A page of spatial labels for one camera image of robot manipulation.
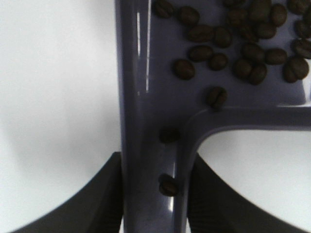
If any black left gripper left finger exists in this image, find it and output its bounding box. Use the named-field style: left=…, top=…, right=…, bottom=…
left=17, top=152, right=123, bottom=233

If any pile of coffee beans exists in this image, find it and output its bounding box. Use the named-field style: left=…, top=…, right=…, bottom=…
left=152, top=0, right=311, bottom=197

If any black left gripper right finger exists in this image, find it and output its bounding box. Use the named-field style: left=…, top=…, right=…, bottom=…
left=187, top=155, right=303, bottom=233

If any purple plastic dustpan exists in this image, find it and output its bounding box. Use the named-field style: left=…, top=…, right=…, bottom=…
left=116, top=0, right=311, bottom=233

